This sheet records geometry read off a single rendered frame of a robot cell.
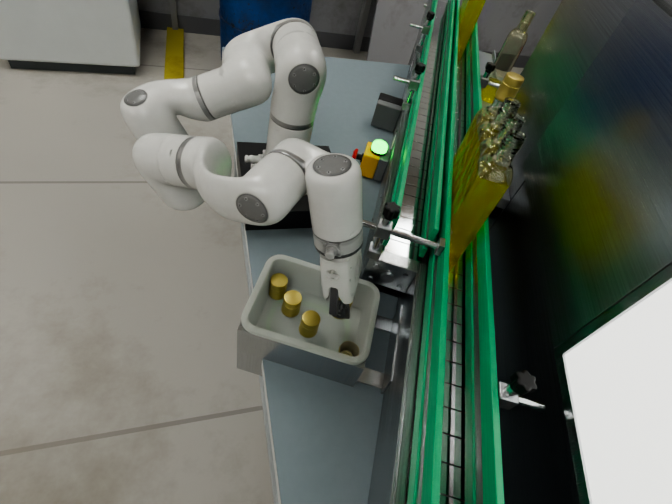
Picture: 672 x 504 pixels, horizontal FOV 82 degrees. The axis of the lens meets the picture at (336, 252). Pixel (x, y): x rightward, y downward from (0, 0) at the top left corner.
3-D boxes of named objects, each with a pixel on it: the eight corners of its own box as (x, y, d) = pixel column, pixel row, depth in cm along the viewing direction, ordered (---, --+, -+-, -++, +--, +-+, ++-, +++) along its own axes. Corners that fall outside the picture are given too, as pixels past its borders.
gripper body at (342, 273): (356, 262, 54) (357, 309, 62) (368, 215, 61) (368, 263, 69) (304, 255, 56) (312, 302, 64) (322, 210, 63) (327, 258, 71)
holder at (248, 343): (382, 396, 70) (395, 379, 64) (236, 350, 70) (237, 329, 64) (394, 317, 81) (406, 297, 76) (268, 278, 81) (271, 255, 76)
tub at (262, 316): (354, 387, 69) (367, 367, 63) (235, 350, 70) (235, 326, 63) (370, 308, 81) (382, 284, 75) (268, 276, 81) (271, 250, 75)
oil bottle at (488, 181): (461, 257, 78) (520, 174, 62) (434, 249, 78) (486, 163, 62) (461, 238, 82) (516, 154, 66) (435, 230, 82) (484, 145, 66)
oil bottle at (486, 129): (463, 220, 86) (515, 137, 70) (438, 212, 86) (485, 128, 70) (462, 204, 90) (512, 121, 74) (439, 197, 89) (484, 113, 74)
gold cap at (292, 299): (278, 314, 74) (280, 301, 71) (284, 299, 76) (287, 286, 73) (296, 320, 74) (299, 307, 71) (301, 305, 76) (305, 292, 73)
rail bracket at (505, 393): (513, 439, 56) (573, 408, 47) (468, 425, 57) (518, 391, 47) (510, 412, 59) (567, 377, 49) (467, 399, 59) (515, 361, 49)
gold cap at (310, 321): (296, 334, 72) (299, 323, 69) (301, 319, 74) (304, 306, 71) (314, 340, 72) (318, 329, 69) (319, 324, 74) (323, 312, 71)
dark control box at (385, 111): (393, 133, 128) (401, 110, 122) (369, 126, 128) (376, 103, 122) (396, 121, 133) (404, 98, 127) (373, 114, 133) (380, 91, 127)
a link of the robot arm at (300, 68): (271, 130, 78) (281, 50, 66) (266, 94, 86) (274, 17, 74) (318, 134, 81) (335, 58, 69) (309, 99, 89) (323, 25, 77)
